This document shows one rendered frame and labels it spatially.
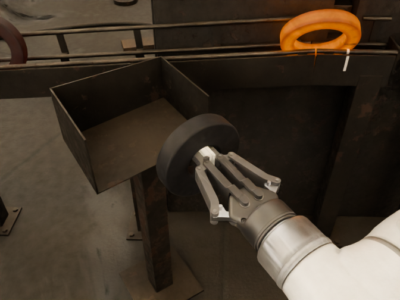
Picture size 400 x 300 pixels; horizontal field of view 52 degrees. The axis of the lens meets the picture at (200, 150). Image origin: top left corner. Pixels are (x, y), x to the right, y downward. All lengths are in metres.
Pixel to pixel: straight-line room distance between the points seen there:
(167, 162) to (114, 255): 0.85
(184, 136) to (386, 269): 0.33
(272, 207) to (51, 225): 1.14
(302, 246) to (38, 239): 1.18
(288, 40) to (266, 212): 0.55
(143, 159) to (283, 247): 0.43
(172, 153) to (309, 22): 0.47
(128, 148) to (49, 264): 0.70
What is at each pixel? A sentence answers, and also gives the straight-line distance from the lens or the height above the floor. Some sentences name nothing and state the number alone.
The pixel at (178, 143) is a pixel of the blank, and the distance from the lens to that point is 0.63.
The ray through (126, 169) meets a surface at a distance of 0.85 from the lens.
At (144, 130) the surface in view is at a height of 0.60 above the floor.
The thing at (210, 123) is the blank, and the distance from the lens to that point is 0.64.
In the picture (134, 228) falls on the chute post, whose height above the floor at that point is 0.01.
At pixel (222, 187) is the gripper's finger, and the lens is 0.62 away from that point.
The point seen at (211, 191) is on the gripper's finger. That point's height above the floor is 0.73.
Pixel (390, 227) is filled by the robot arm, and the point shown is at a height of 0.76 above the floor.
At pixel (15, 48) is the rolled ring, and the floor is 0.69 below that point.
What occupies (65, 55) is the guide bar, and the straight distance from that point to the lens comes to 1.17.
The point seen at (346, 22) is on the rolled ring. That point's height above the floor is 0.80.
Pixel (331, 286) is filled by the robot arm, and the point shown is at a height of 0.75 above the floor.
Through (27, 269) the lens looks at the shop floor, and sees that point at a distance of 1.50.
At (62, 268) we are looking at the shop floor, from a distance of 1.47.
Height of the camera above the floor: 1.16
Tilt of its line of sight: 40 degrees down
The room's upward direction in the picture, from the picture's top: straight up
